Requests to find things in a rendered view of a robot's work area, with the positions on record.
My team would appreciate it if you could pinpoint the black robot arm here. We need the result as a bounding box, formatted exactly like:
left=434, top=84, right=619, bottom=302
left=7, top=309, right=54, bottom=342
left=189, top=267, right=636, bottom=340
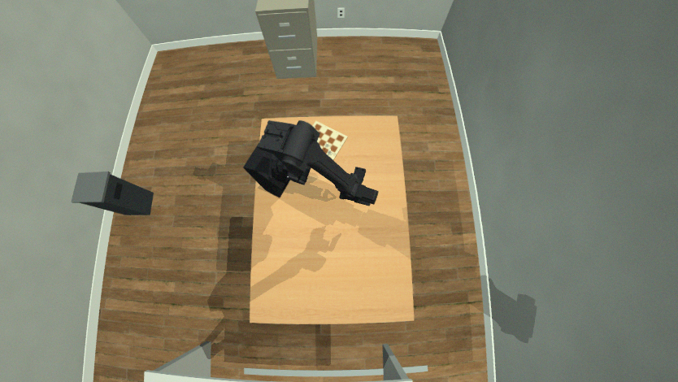
left=257, top=120, right=379, bottom=205

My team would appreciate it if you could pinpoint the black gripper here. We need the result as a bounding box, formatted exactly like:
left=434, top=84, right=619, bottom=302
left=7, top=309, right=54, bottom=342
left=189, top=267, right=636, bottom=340
left=339, top=192, right=371, bottom=206

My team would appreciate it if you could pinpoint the brown and cream chessboard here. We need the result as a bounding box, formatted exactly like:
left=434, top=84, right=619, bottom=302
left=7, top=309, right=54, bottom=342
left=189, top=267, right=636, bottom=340
left=313, top=121, right=347, bottom=160

